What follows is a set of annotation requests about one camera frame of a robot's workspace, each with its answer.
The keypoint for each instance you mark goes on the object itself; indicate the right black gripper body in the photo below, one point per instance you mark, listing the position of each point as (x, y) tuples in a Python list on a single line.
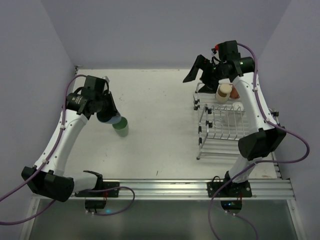
[(207, 72)]

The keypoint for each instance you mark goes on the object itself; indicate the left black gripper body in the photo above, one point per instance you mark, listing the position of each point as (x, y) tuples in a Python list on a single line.
[(110, 105)]

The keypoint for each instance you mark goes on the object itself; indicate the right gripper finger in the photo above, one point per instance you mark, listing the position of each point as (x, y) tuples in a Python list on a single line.
[(209, 87), (199, 64)]

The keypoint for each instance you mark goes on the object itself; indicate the blue plastic cup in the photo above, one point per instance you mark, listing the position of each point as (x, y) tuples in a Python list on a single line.
[(109, 119)]

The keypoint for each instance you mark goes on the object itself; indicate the green plastic cup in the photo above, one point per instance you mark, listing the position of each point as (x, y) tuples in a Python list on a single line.
[(122, 127)]

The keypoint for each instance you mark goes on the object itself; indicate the white ceramic mug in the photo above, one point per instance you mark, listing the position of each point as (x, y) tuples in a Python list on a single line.
[(238, 106)]

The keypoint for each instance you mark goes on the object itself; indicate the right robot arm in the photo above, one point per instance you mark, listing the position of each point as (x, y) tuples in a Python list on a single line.
[(265, 135)]

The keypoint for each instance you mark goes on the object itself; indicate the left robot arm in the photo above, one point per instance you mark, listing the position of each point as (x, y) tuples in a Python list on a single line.
[(46, 177)]

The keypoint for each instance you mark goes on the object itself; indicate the metal dish rack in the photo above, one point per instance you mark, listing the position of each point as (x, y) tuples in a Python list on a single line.
[(219, 127)]

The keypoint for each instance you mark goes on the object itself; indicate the beige brown cup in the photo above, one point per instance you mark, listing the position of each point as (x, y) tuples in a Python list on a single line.
[(223, 93)]

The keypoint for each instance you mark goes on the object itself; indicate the pink mug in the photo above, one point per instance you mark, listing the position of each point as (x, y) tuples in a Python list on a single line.
[(234, 93)]

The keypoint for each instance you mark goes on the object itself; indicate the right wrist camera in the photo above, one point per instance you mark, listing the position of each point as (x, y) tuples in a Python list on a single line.
[(215, 51)]

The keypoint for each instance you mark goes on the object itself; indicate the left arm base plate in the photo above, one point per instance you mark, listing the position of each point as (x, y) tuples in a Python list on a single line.
[(104, 185)]

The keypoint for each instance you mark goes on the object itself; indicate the aluminium mounting rail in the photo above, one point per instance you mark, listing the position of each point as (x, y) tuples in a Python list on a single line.
[(181, 189)]

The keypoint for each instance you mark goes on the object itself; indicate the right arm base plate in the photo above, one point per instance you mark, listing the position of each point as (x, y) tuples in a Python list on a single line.
[(232, 190)]

